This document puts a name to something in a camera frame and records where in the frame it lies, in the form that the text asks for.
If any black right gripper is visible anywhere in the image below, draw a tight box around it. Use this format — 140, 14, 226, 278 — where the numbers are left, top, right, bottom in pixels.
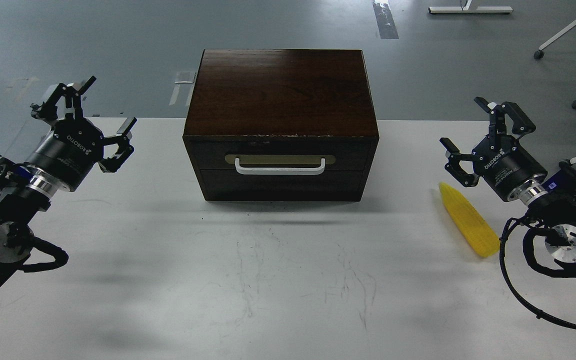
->
439, 96, 547, 202

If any yellow corn cob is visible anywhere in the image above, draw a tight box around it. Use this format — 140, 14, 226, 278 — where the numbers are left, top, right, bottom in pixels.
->
438, 182, 500, 258

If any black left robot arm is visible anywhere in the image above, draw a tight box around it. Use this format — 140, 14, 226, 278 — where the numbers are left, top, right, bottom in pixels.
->
0, 76, 137, 287

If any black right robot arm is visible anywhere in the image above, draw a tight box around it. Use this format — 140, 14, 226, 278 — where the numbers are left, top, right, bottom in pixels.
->
439, 96, 576, 330

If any white table foot bar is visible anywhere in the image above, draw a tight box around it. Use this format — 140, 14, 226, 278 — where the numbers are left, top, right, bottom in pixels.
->
428, 0, 514, 15

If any dark wooden drawer cabinet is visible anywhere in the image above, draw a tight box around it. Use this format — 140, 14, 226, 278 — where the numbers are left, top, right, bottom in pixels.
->
183, 48, 379, 202

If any wooden drawer with white handle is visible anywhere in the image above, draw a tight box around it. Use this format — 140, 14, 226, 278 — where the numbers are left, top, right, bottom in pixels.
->
186, 141, 375, 174

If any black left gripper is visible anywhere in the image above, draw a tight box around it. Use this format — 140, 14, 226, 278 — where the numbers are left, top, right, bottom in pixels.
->
24, 76, 137, 193

